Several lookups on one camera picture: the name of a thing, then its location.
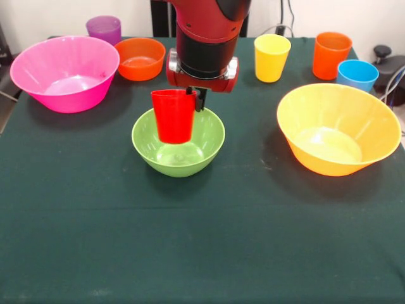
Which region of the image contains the black clamp stand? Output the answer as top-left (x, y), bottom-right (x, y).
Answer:
top-left (372, 44), bottom-right (405, 96)

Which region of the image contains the dark green tablecloth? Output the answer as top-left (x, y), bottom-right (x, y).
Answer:
top-left (0, 35), bottom-right (405, 304)

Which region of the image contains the black wall cable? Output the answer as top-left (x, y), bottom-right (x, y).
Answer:
top-left (262, 0), bottom-right (296, 37)

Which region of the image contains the grey cable bundle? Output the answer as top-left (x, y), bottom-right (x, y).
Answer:
top-left (381, 66), bottom-right (405, 110)

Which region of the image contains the pink plastic bowl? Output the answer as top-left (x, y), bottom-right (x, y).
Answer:
top-left (9, 35), bottom-right (121, 114)

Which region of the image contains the yellow plastic cup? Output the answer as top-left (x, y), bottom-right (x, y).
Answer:
top-left (254, 34), bottom-right (292, 84)

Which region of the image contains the red plastic cup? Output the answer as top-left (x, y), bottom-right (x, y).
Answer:
top-left (150, 89), bottom-right (197, 144)

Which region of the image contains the blue plastic cup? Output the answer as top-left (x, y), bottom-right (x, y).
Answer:
top-left (336, 59), bottom-right (380, 93)

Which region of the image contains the yellow plastic bowl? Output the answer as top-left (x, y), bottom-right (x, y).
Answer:
top-left (276, 82), bottom-right (402, 177)

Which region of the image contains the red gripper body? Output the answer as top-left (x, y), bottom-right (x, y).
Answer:
top-left (166, 47), bottom-right (240, 94)

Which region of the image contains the orange plastic cup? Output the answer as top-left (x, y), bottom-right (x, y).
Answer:
top-left (312, 31), bottom-right (353, 80)

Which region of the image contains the orange plastic bowl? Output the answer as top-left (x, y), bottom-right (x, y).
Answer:
top-left (114, 37), bottom-right (166, 82)

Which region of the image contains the purple plastic cup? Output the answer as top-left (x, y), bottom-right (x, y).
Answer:
top-left (85, 15), bottom-right (122, 47)

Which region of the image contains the green plastic bowl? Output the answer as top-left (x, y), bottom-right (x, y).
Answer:
top-left (131, 106), bottom-right (227, 178)

